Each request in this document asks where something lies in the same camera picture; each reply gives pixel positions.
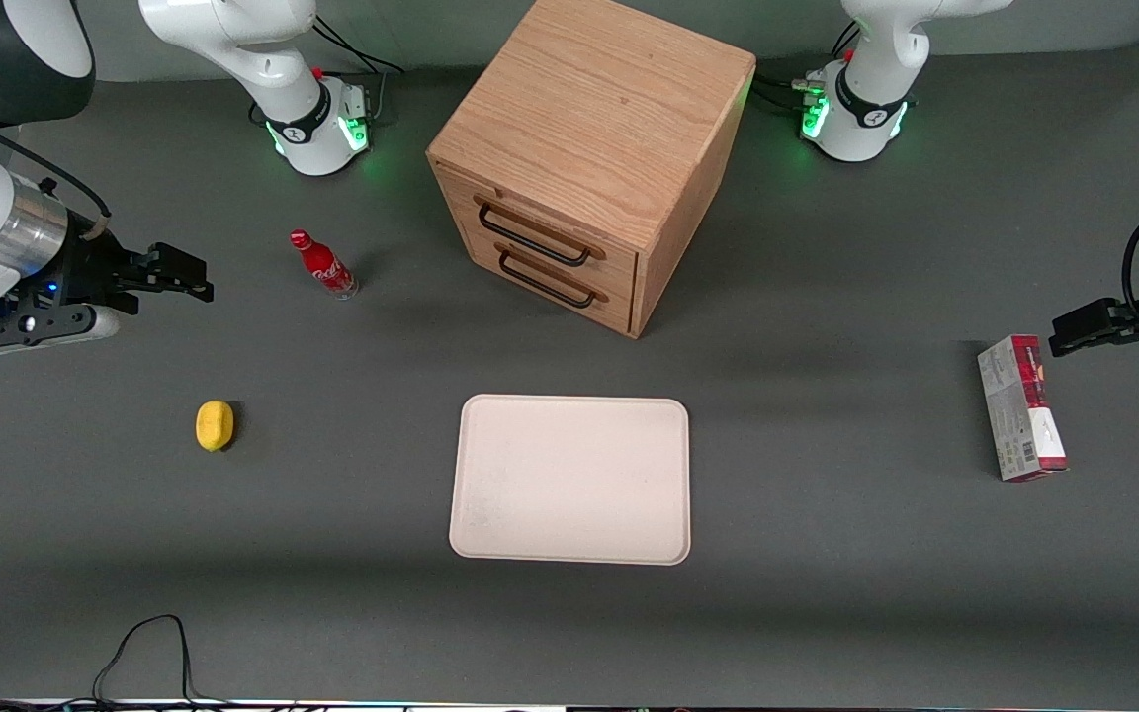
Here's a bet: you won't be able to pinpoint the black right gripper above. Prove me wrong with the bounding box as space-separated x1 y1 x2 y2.
8 229 216 319

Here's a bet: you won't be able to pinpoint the red coke bottle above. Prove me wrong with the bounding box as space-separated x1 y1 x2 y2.
290 229 360 301

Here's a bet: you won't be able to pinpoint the beige plastic tray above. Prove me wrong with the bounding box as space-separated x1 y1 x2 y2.
448 394 692 567

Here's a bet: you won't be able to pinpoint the grey and red carton box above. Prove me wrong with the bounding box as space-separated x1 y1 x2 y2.
977 334 1070 484

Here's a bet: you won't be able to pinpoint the yellow lemon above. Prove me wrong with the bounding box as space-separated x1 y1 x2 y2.
196 400 235 453

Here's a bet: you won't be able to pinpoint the wooden two-drawer cabinet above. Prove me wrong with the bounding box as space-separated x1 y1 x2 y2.
426 0 757 340

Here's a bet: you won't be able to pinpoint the grey right wrist camera bar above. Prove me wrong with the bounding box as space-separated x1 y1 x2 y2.
0 303 123 356

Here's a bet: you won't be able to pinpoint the black right arm base cables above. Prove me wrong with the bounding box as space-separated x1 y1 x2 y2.
310 14 406 128

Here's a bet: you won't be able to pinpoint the black arm base cables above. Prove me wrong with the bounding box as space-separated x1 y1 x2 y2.
310 14 406 128
751 20 863 118

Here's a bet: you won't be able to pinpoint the black drawer handle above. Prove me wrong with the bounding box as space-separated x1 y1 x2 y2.
476 198 606 268
496 243 609 310

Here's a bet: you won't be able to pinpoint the black cable at table edge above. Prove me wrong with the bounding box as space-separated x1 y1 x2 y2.
0 614 234 712

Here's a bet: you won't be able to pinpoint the black left arm base cables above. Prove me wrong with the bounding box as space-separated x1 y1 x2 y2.
751 20 863 118

